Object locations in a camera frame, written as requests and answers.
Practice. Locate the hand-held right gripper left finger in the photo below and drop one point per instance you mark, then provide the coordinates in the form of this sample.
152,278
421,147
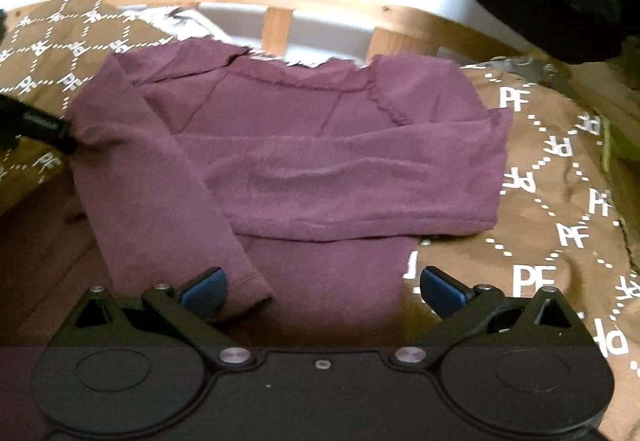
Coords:
206,293

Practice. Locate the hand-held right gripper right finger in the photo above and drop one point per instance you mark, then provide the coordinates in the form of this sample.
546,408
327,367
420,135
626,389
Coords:
440,293

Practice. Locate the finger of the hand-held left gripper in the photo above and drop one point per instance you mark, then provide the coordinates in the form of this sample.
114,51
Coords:
47,125

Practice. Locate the yellow-green cloth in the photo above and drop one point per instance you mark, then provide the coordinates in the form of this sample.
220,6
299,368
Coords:
622,141

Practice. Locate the white patterned sheet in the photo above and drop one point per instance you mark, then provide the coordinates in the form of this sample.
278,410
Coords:
170,21

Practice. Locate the purple long-sleeve shirt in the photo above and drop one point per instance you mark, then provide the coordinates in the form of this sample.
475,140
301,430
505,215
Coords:
310,161

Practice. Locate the brown printed blanket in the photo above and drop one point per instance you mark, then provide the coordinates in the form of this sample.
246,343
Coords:
550,201

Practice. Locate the grey cloth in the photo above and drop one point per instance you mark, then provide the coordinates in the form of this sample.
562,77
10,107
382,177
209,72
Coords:
525,70

